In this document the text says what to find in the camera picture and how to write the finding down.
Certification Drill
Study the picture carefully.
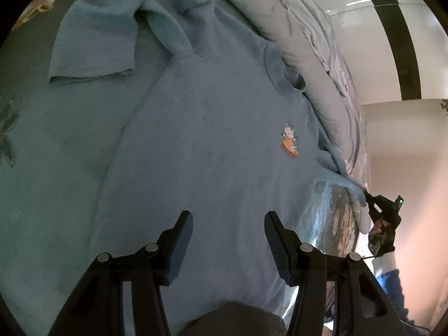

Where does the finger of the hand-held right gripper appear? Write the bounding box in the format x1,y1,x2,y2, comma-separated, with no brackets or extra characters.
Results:
364,191,383,218

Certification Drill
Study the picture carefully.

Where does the glossy white wardrobe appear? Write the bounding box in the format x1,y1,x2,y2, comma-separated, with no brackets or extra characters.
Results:
304,0,448,105

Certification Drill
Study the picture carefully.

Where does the person's right hand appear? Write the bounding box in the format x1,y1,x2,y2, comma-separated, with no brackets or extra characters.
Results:
367,219,397,258

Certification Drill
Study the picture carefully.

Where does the person's right forearm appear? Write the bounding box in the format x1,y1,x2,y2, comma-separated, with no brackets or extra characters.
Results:
371,250,417,326

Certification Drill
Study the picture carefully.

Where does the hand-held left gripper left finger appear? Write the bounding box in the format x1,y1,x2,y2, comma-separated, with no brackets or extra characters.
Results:
47,210,194,336

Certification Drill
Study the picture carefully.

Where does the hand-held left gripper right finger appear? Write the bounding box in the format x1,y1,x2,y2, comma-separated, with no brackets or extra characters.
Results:
263,211,408,336

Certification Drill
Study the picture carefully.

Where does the teal floral bed sheet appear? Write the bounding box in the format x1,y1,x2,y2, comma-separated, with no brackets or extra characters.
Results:
0,0,361,336

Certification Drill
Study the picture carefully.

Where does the blue t-shirt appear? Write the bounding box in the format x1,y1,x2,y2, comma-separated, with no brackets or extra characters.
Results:
48,0,372,326

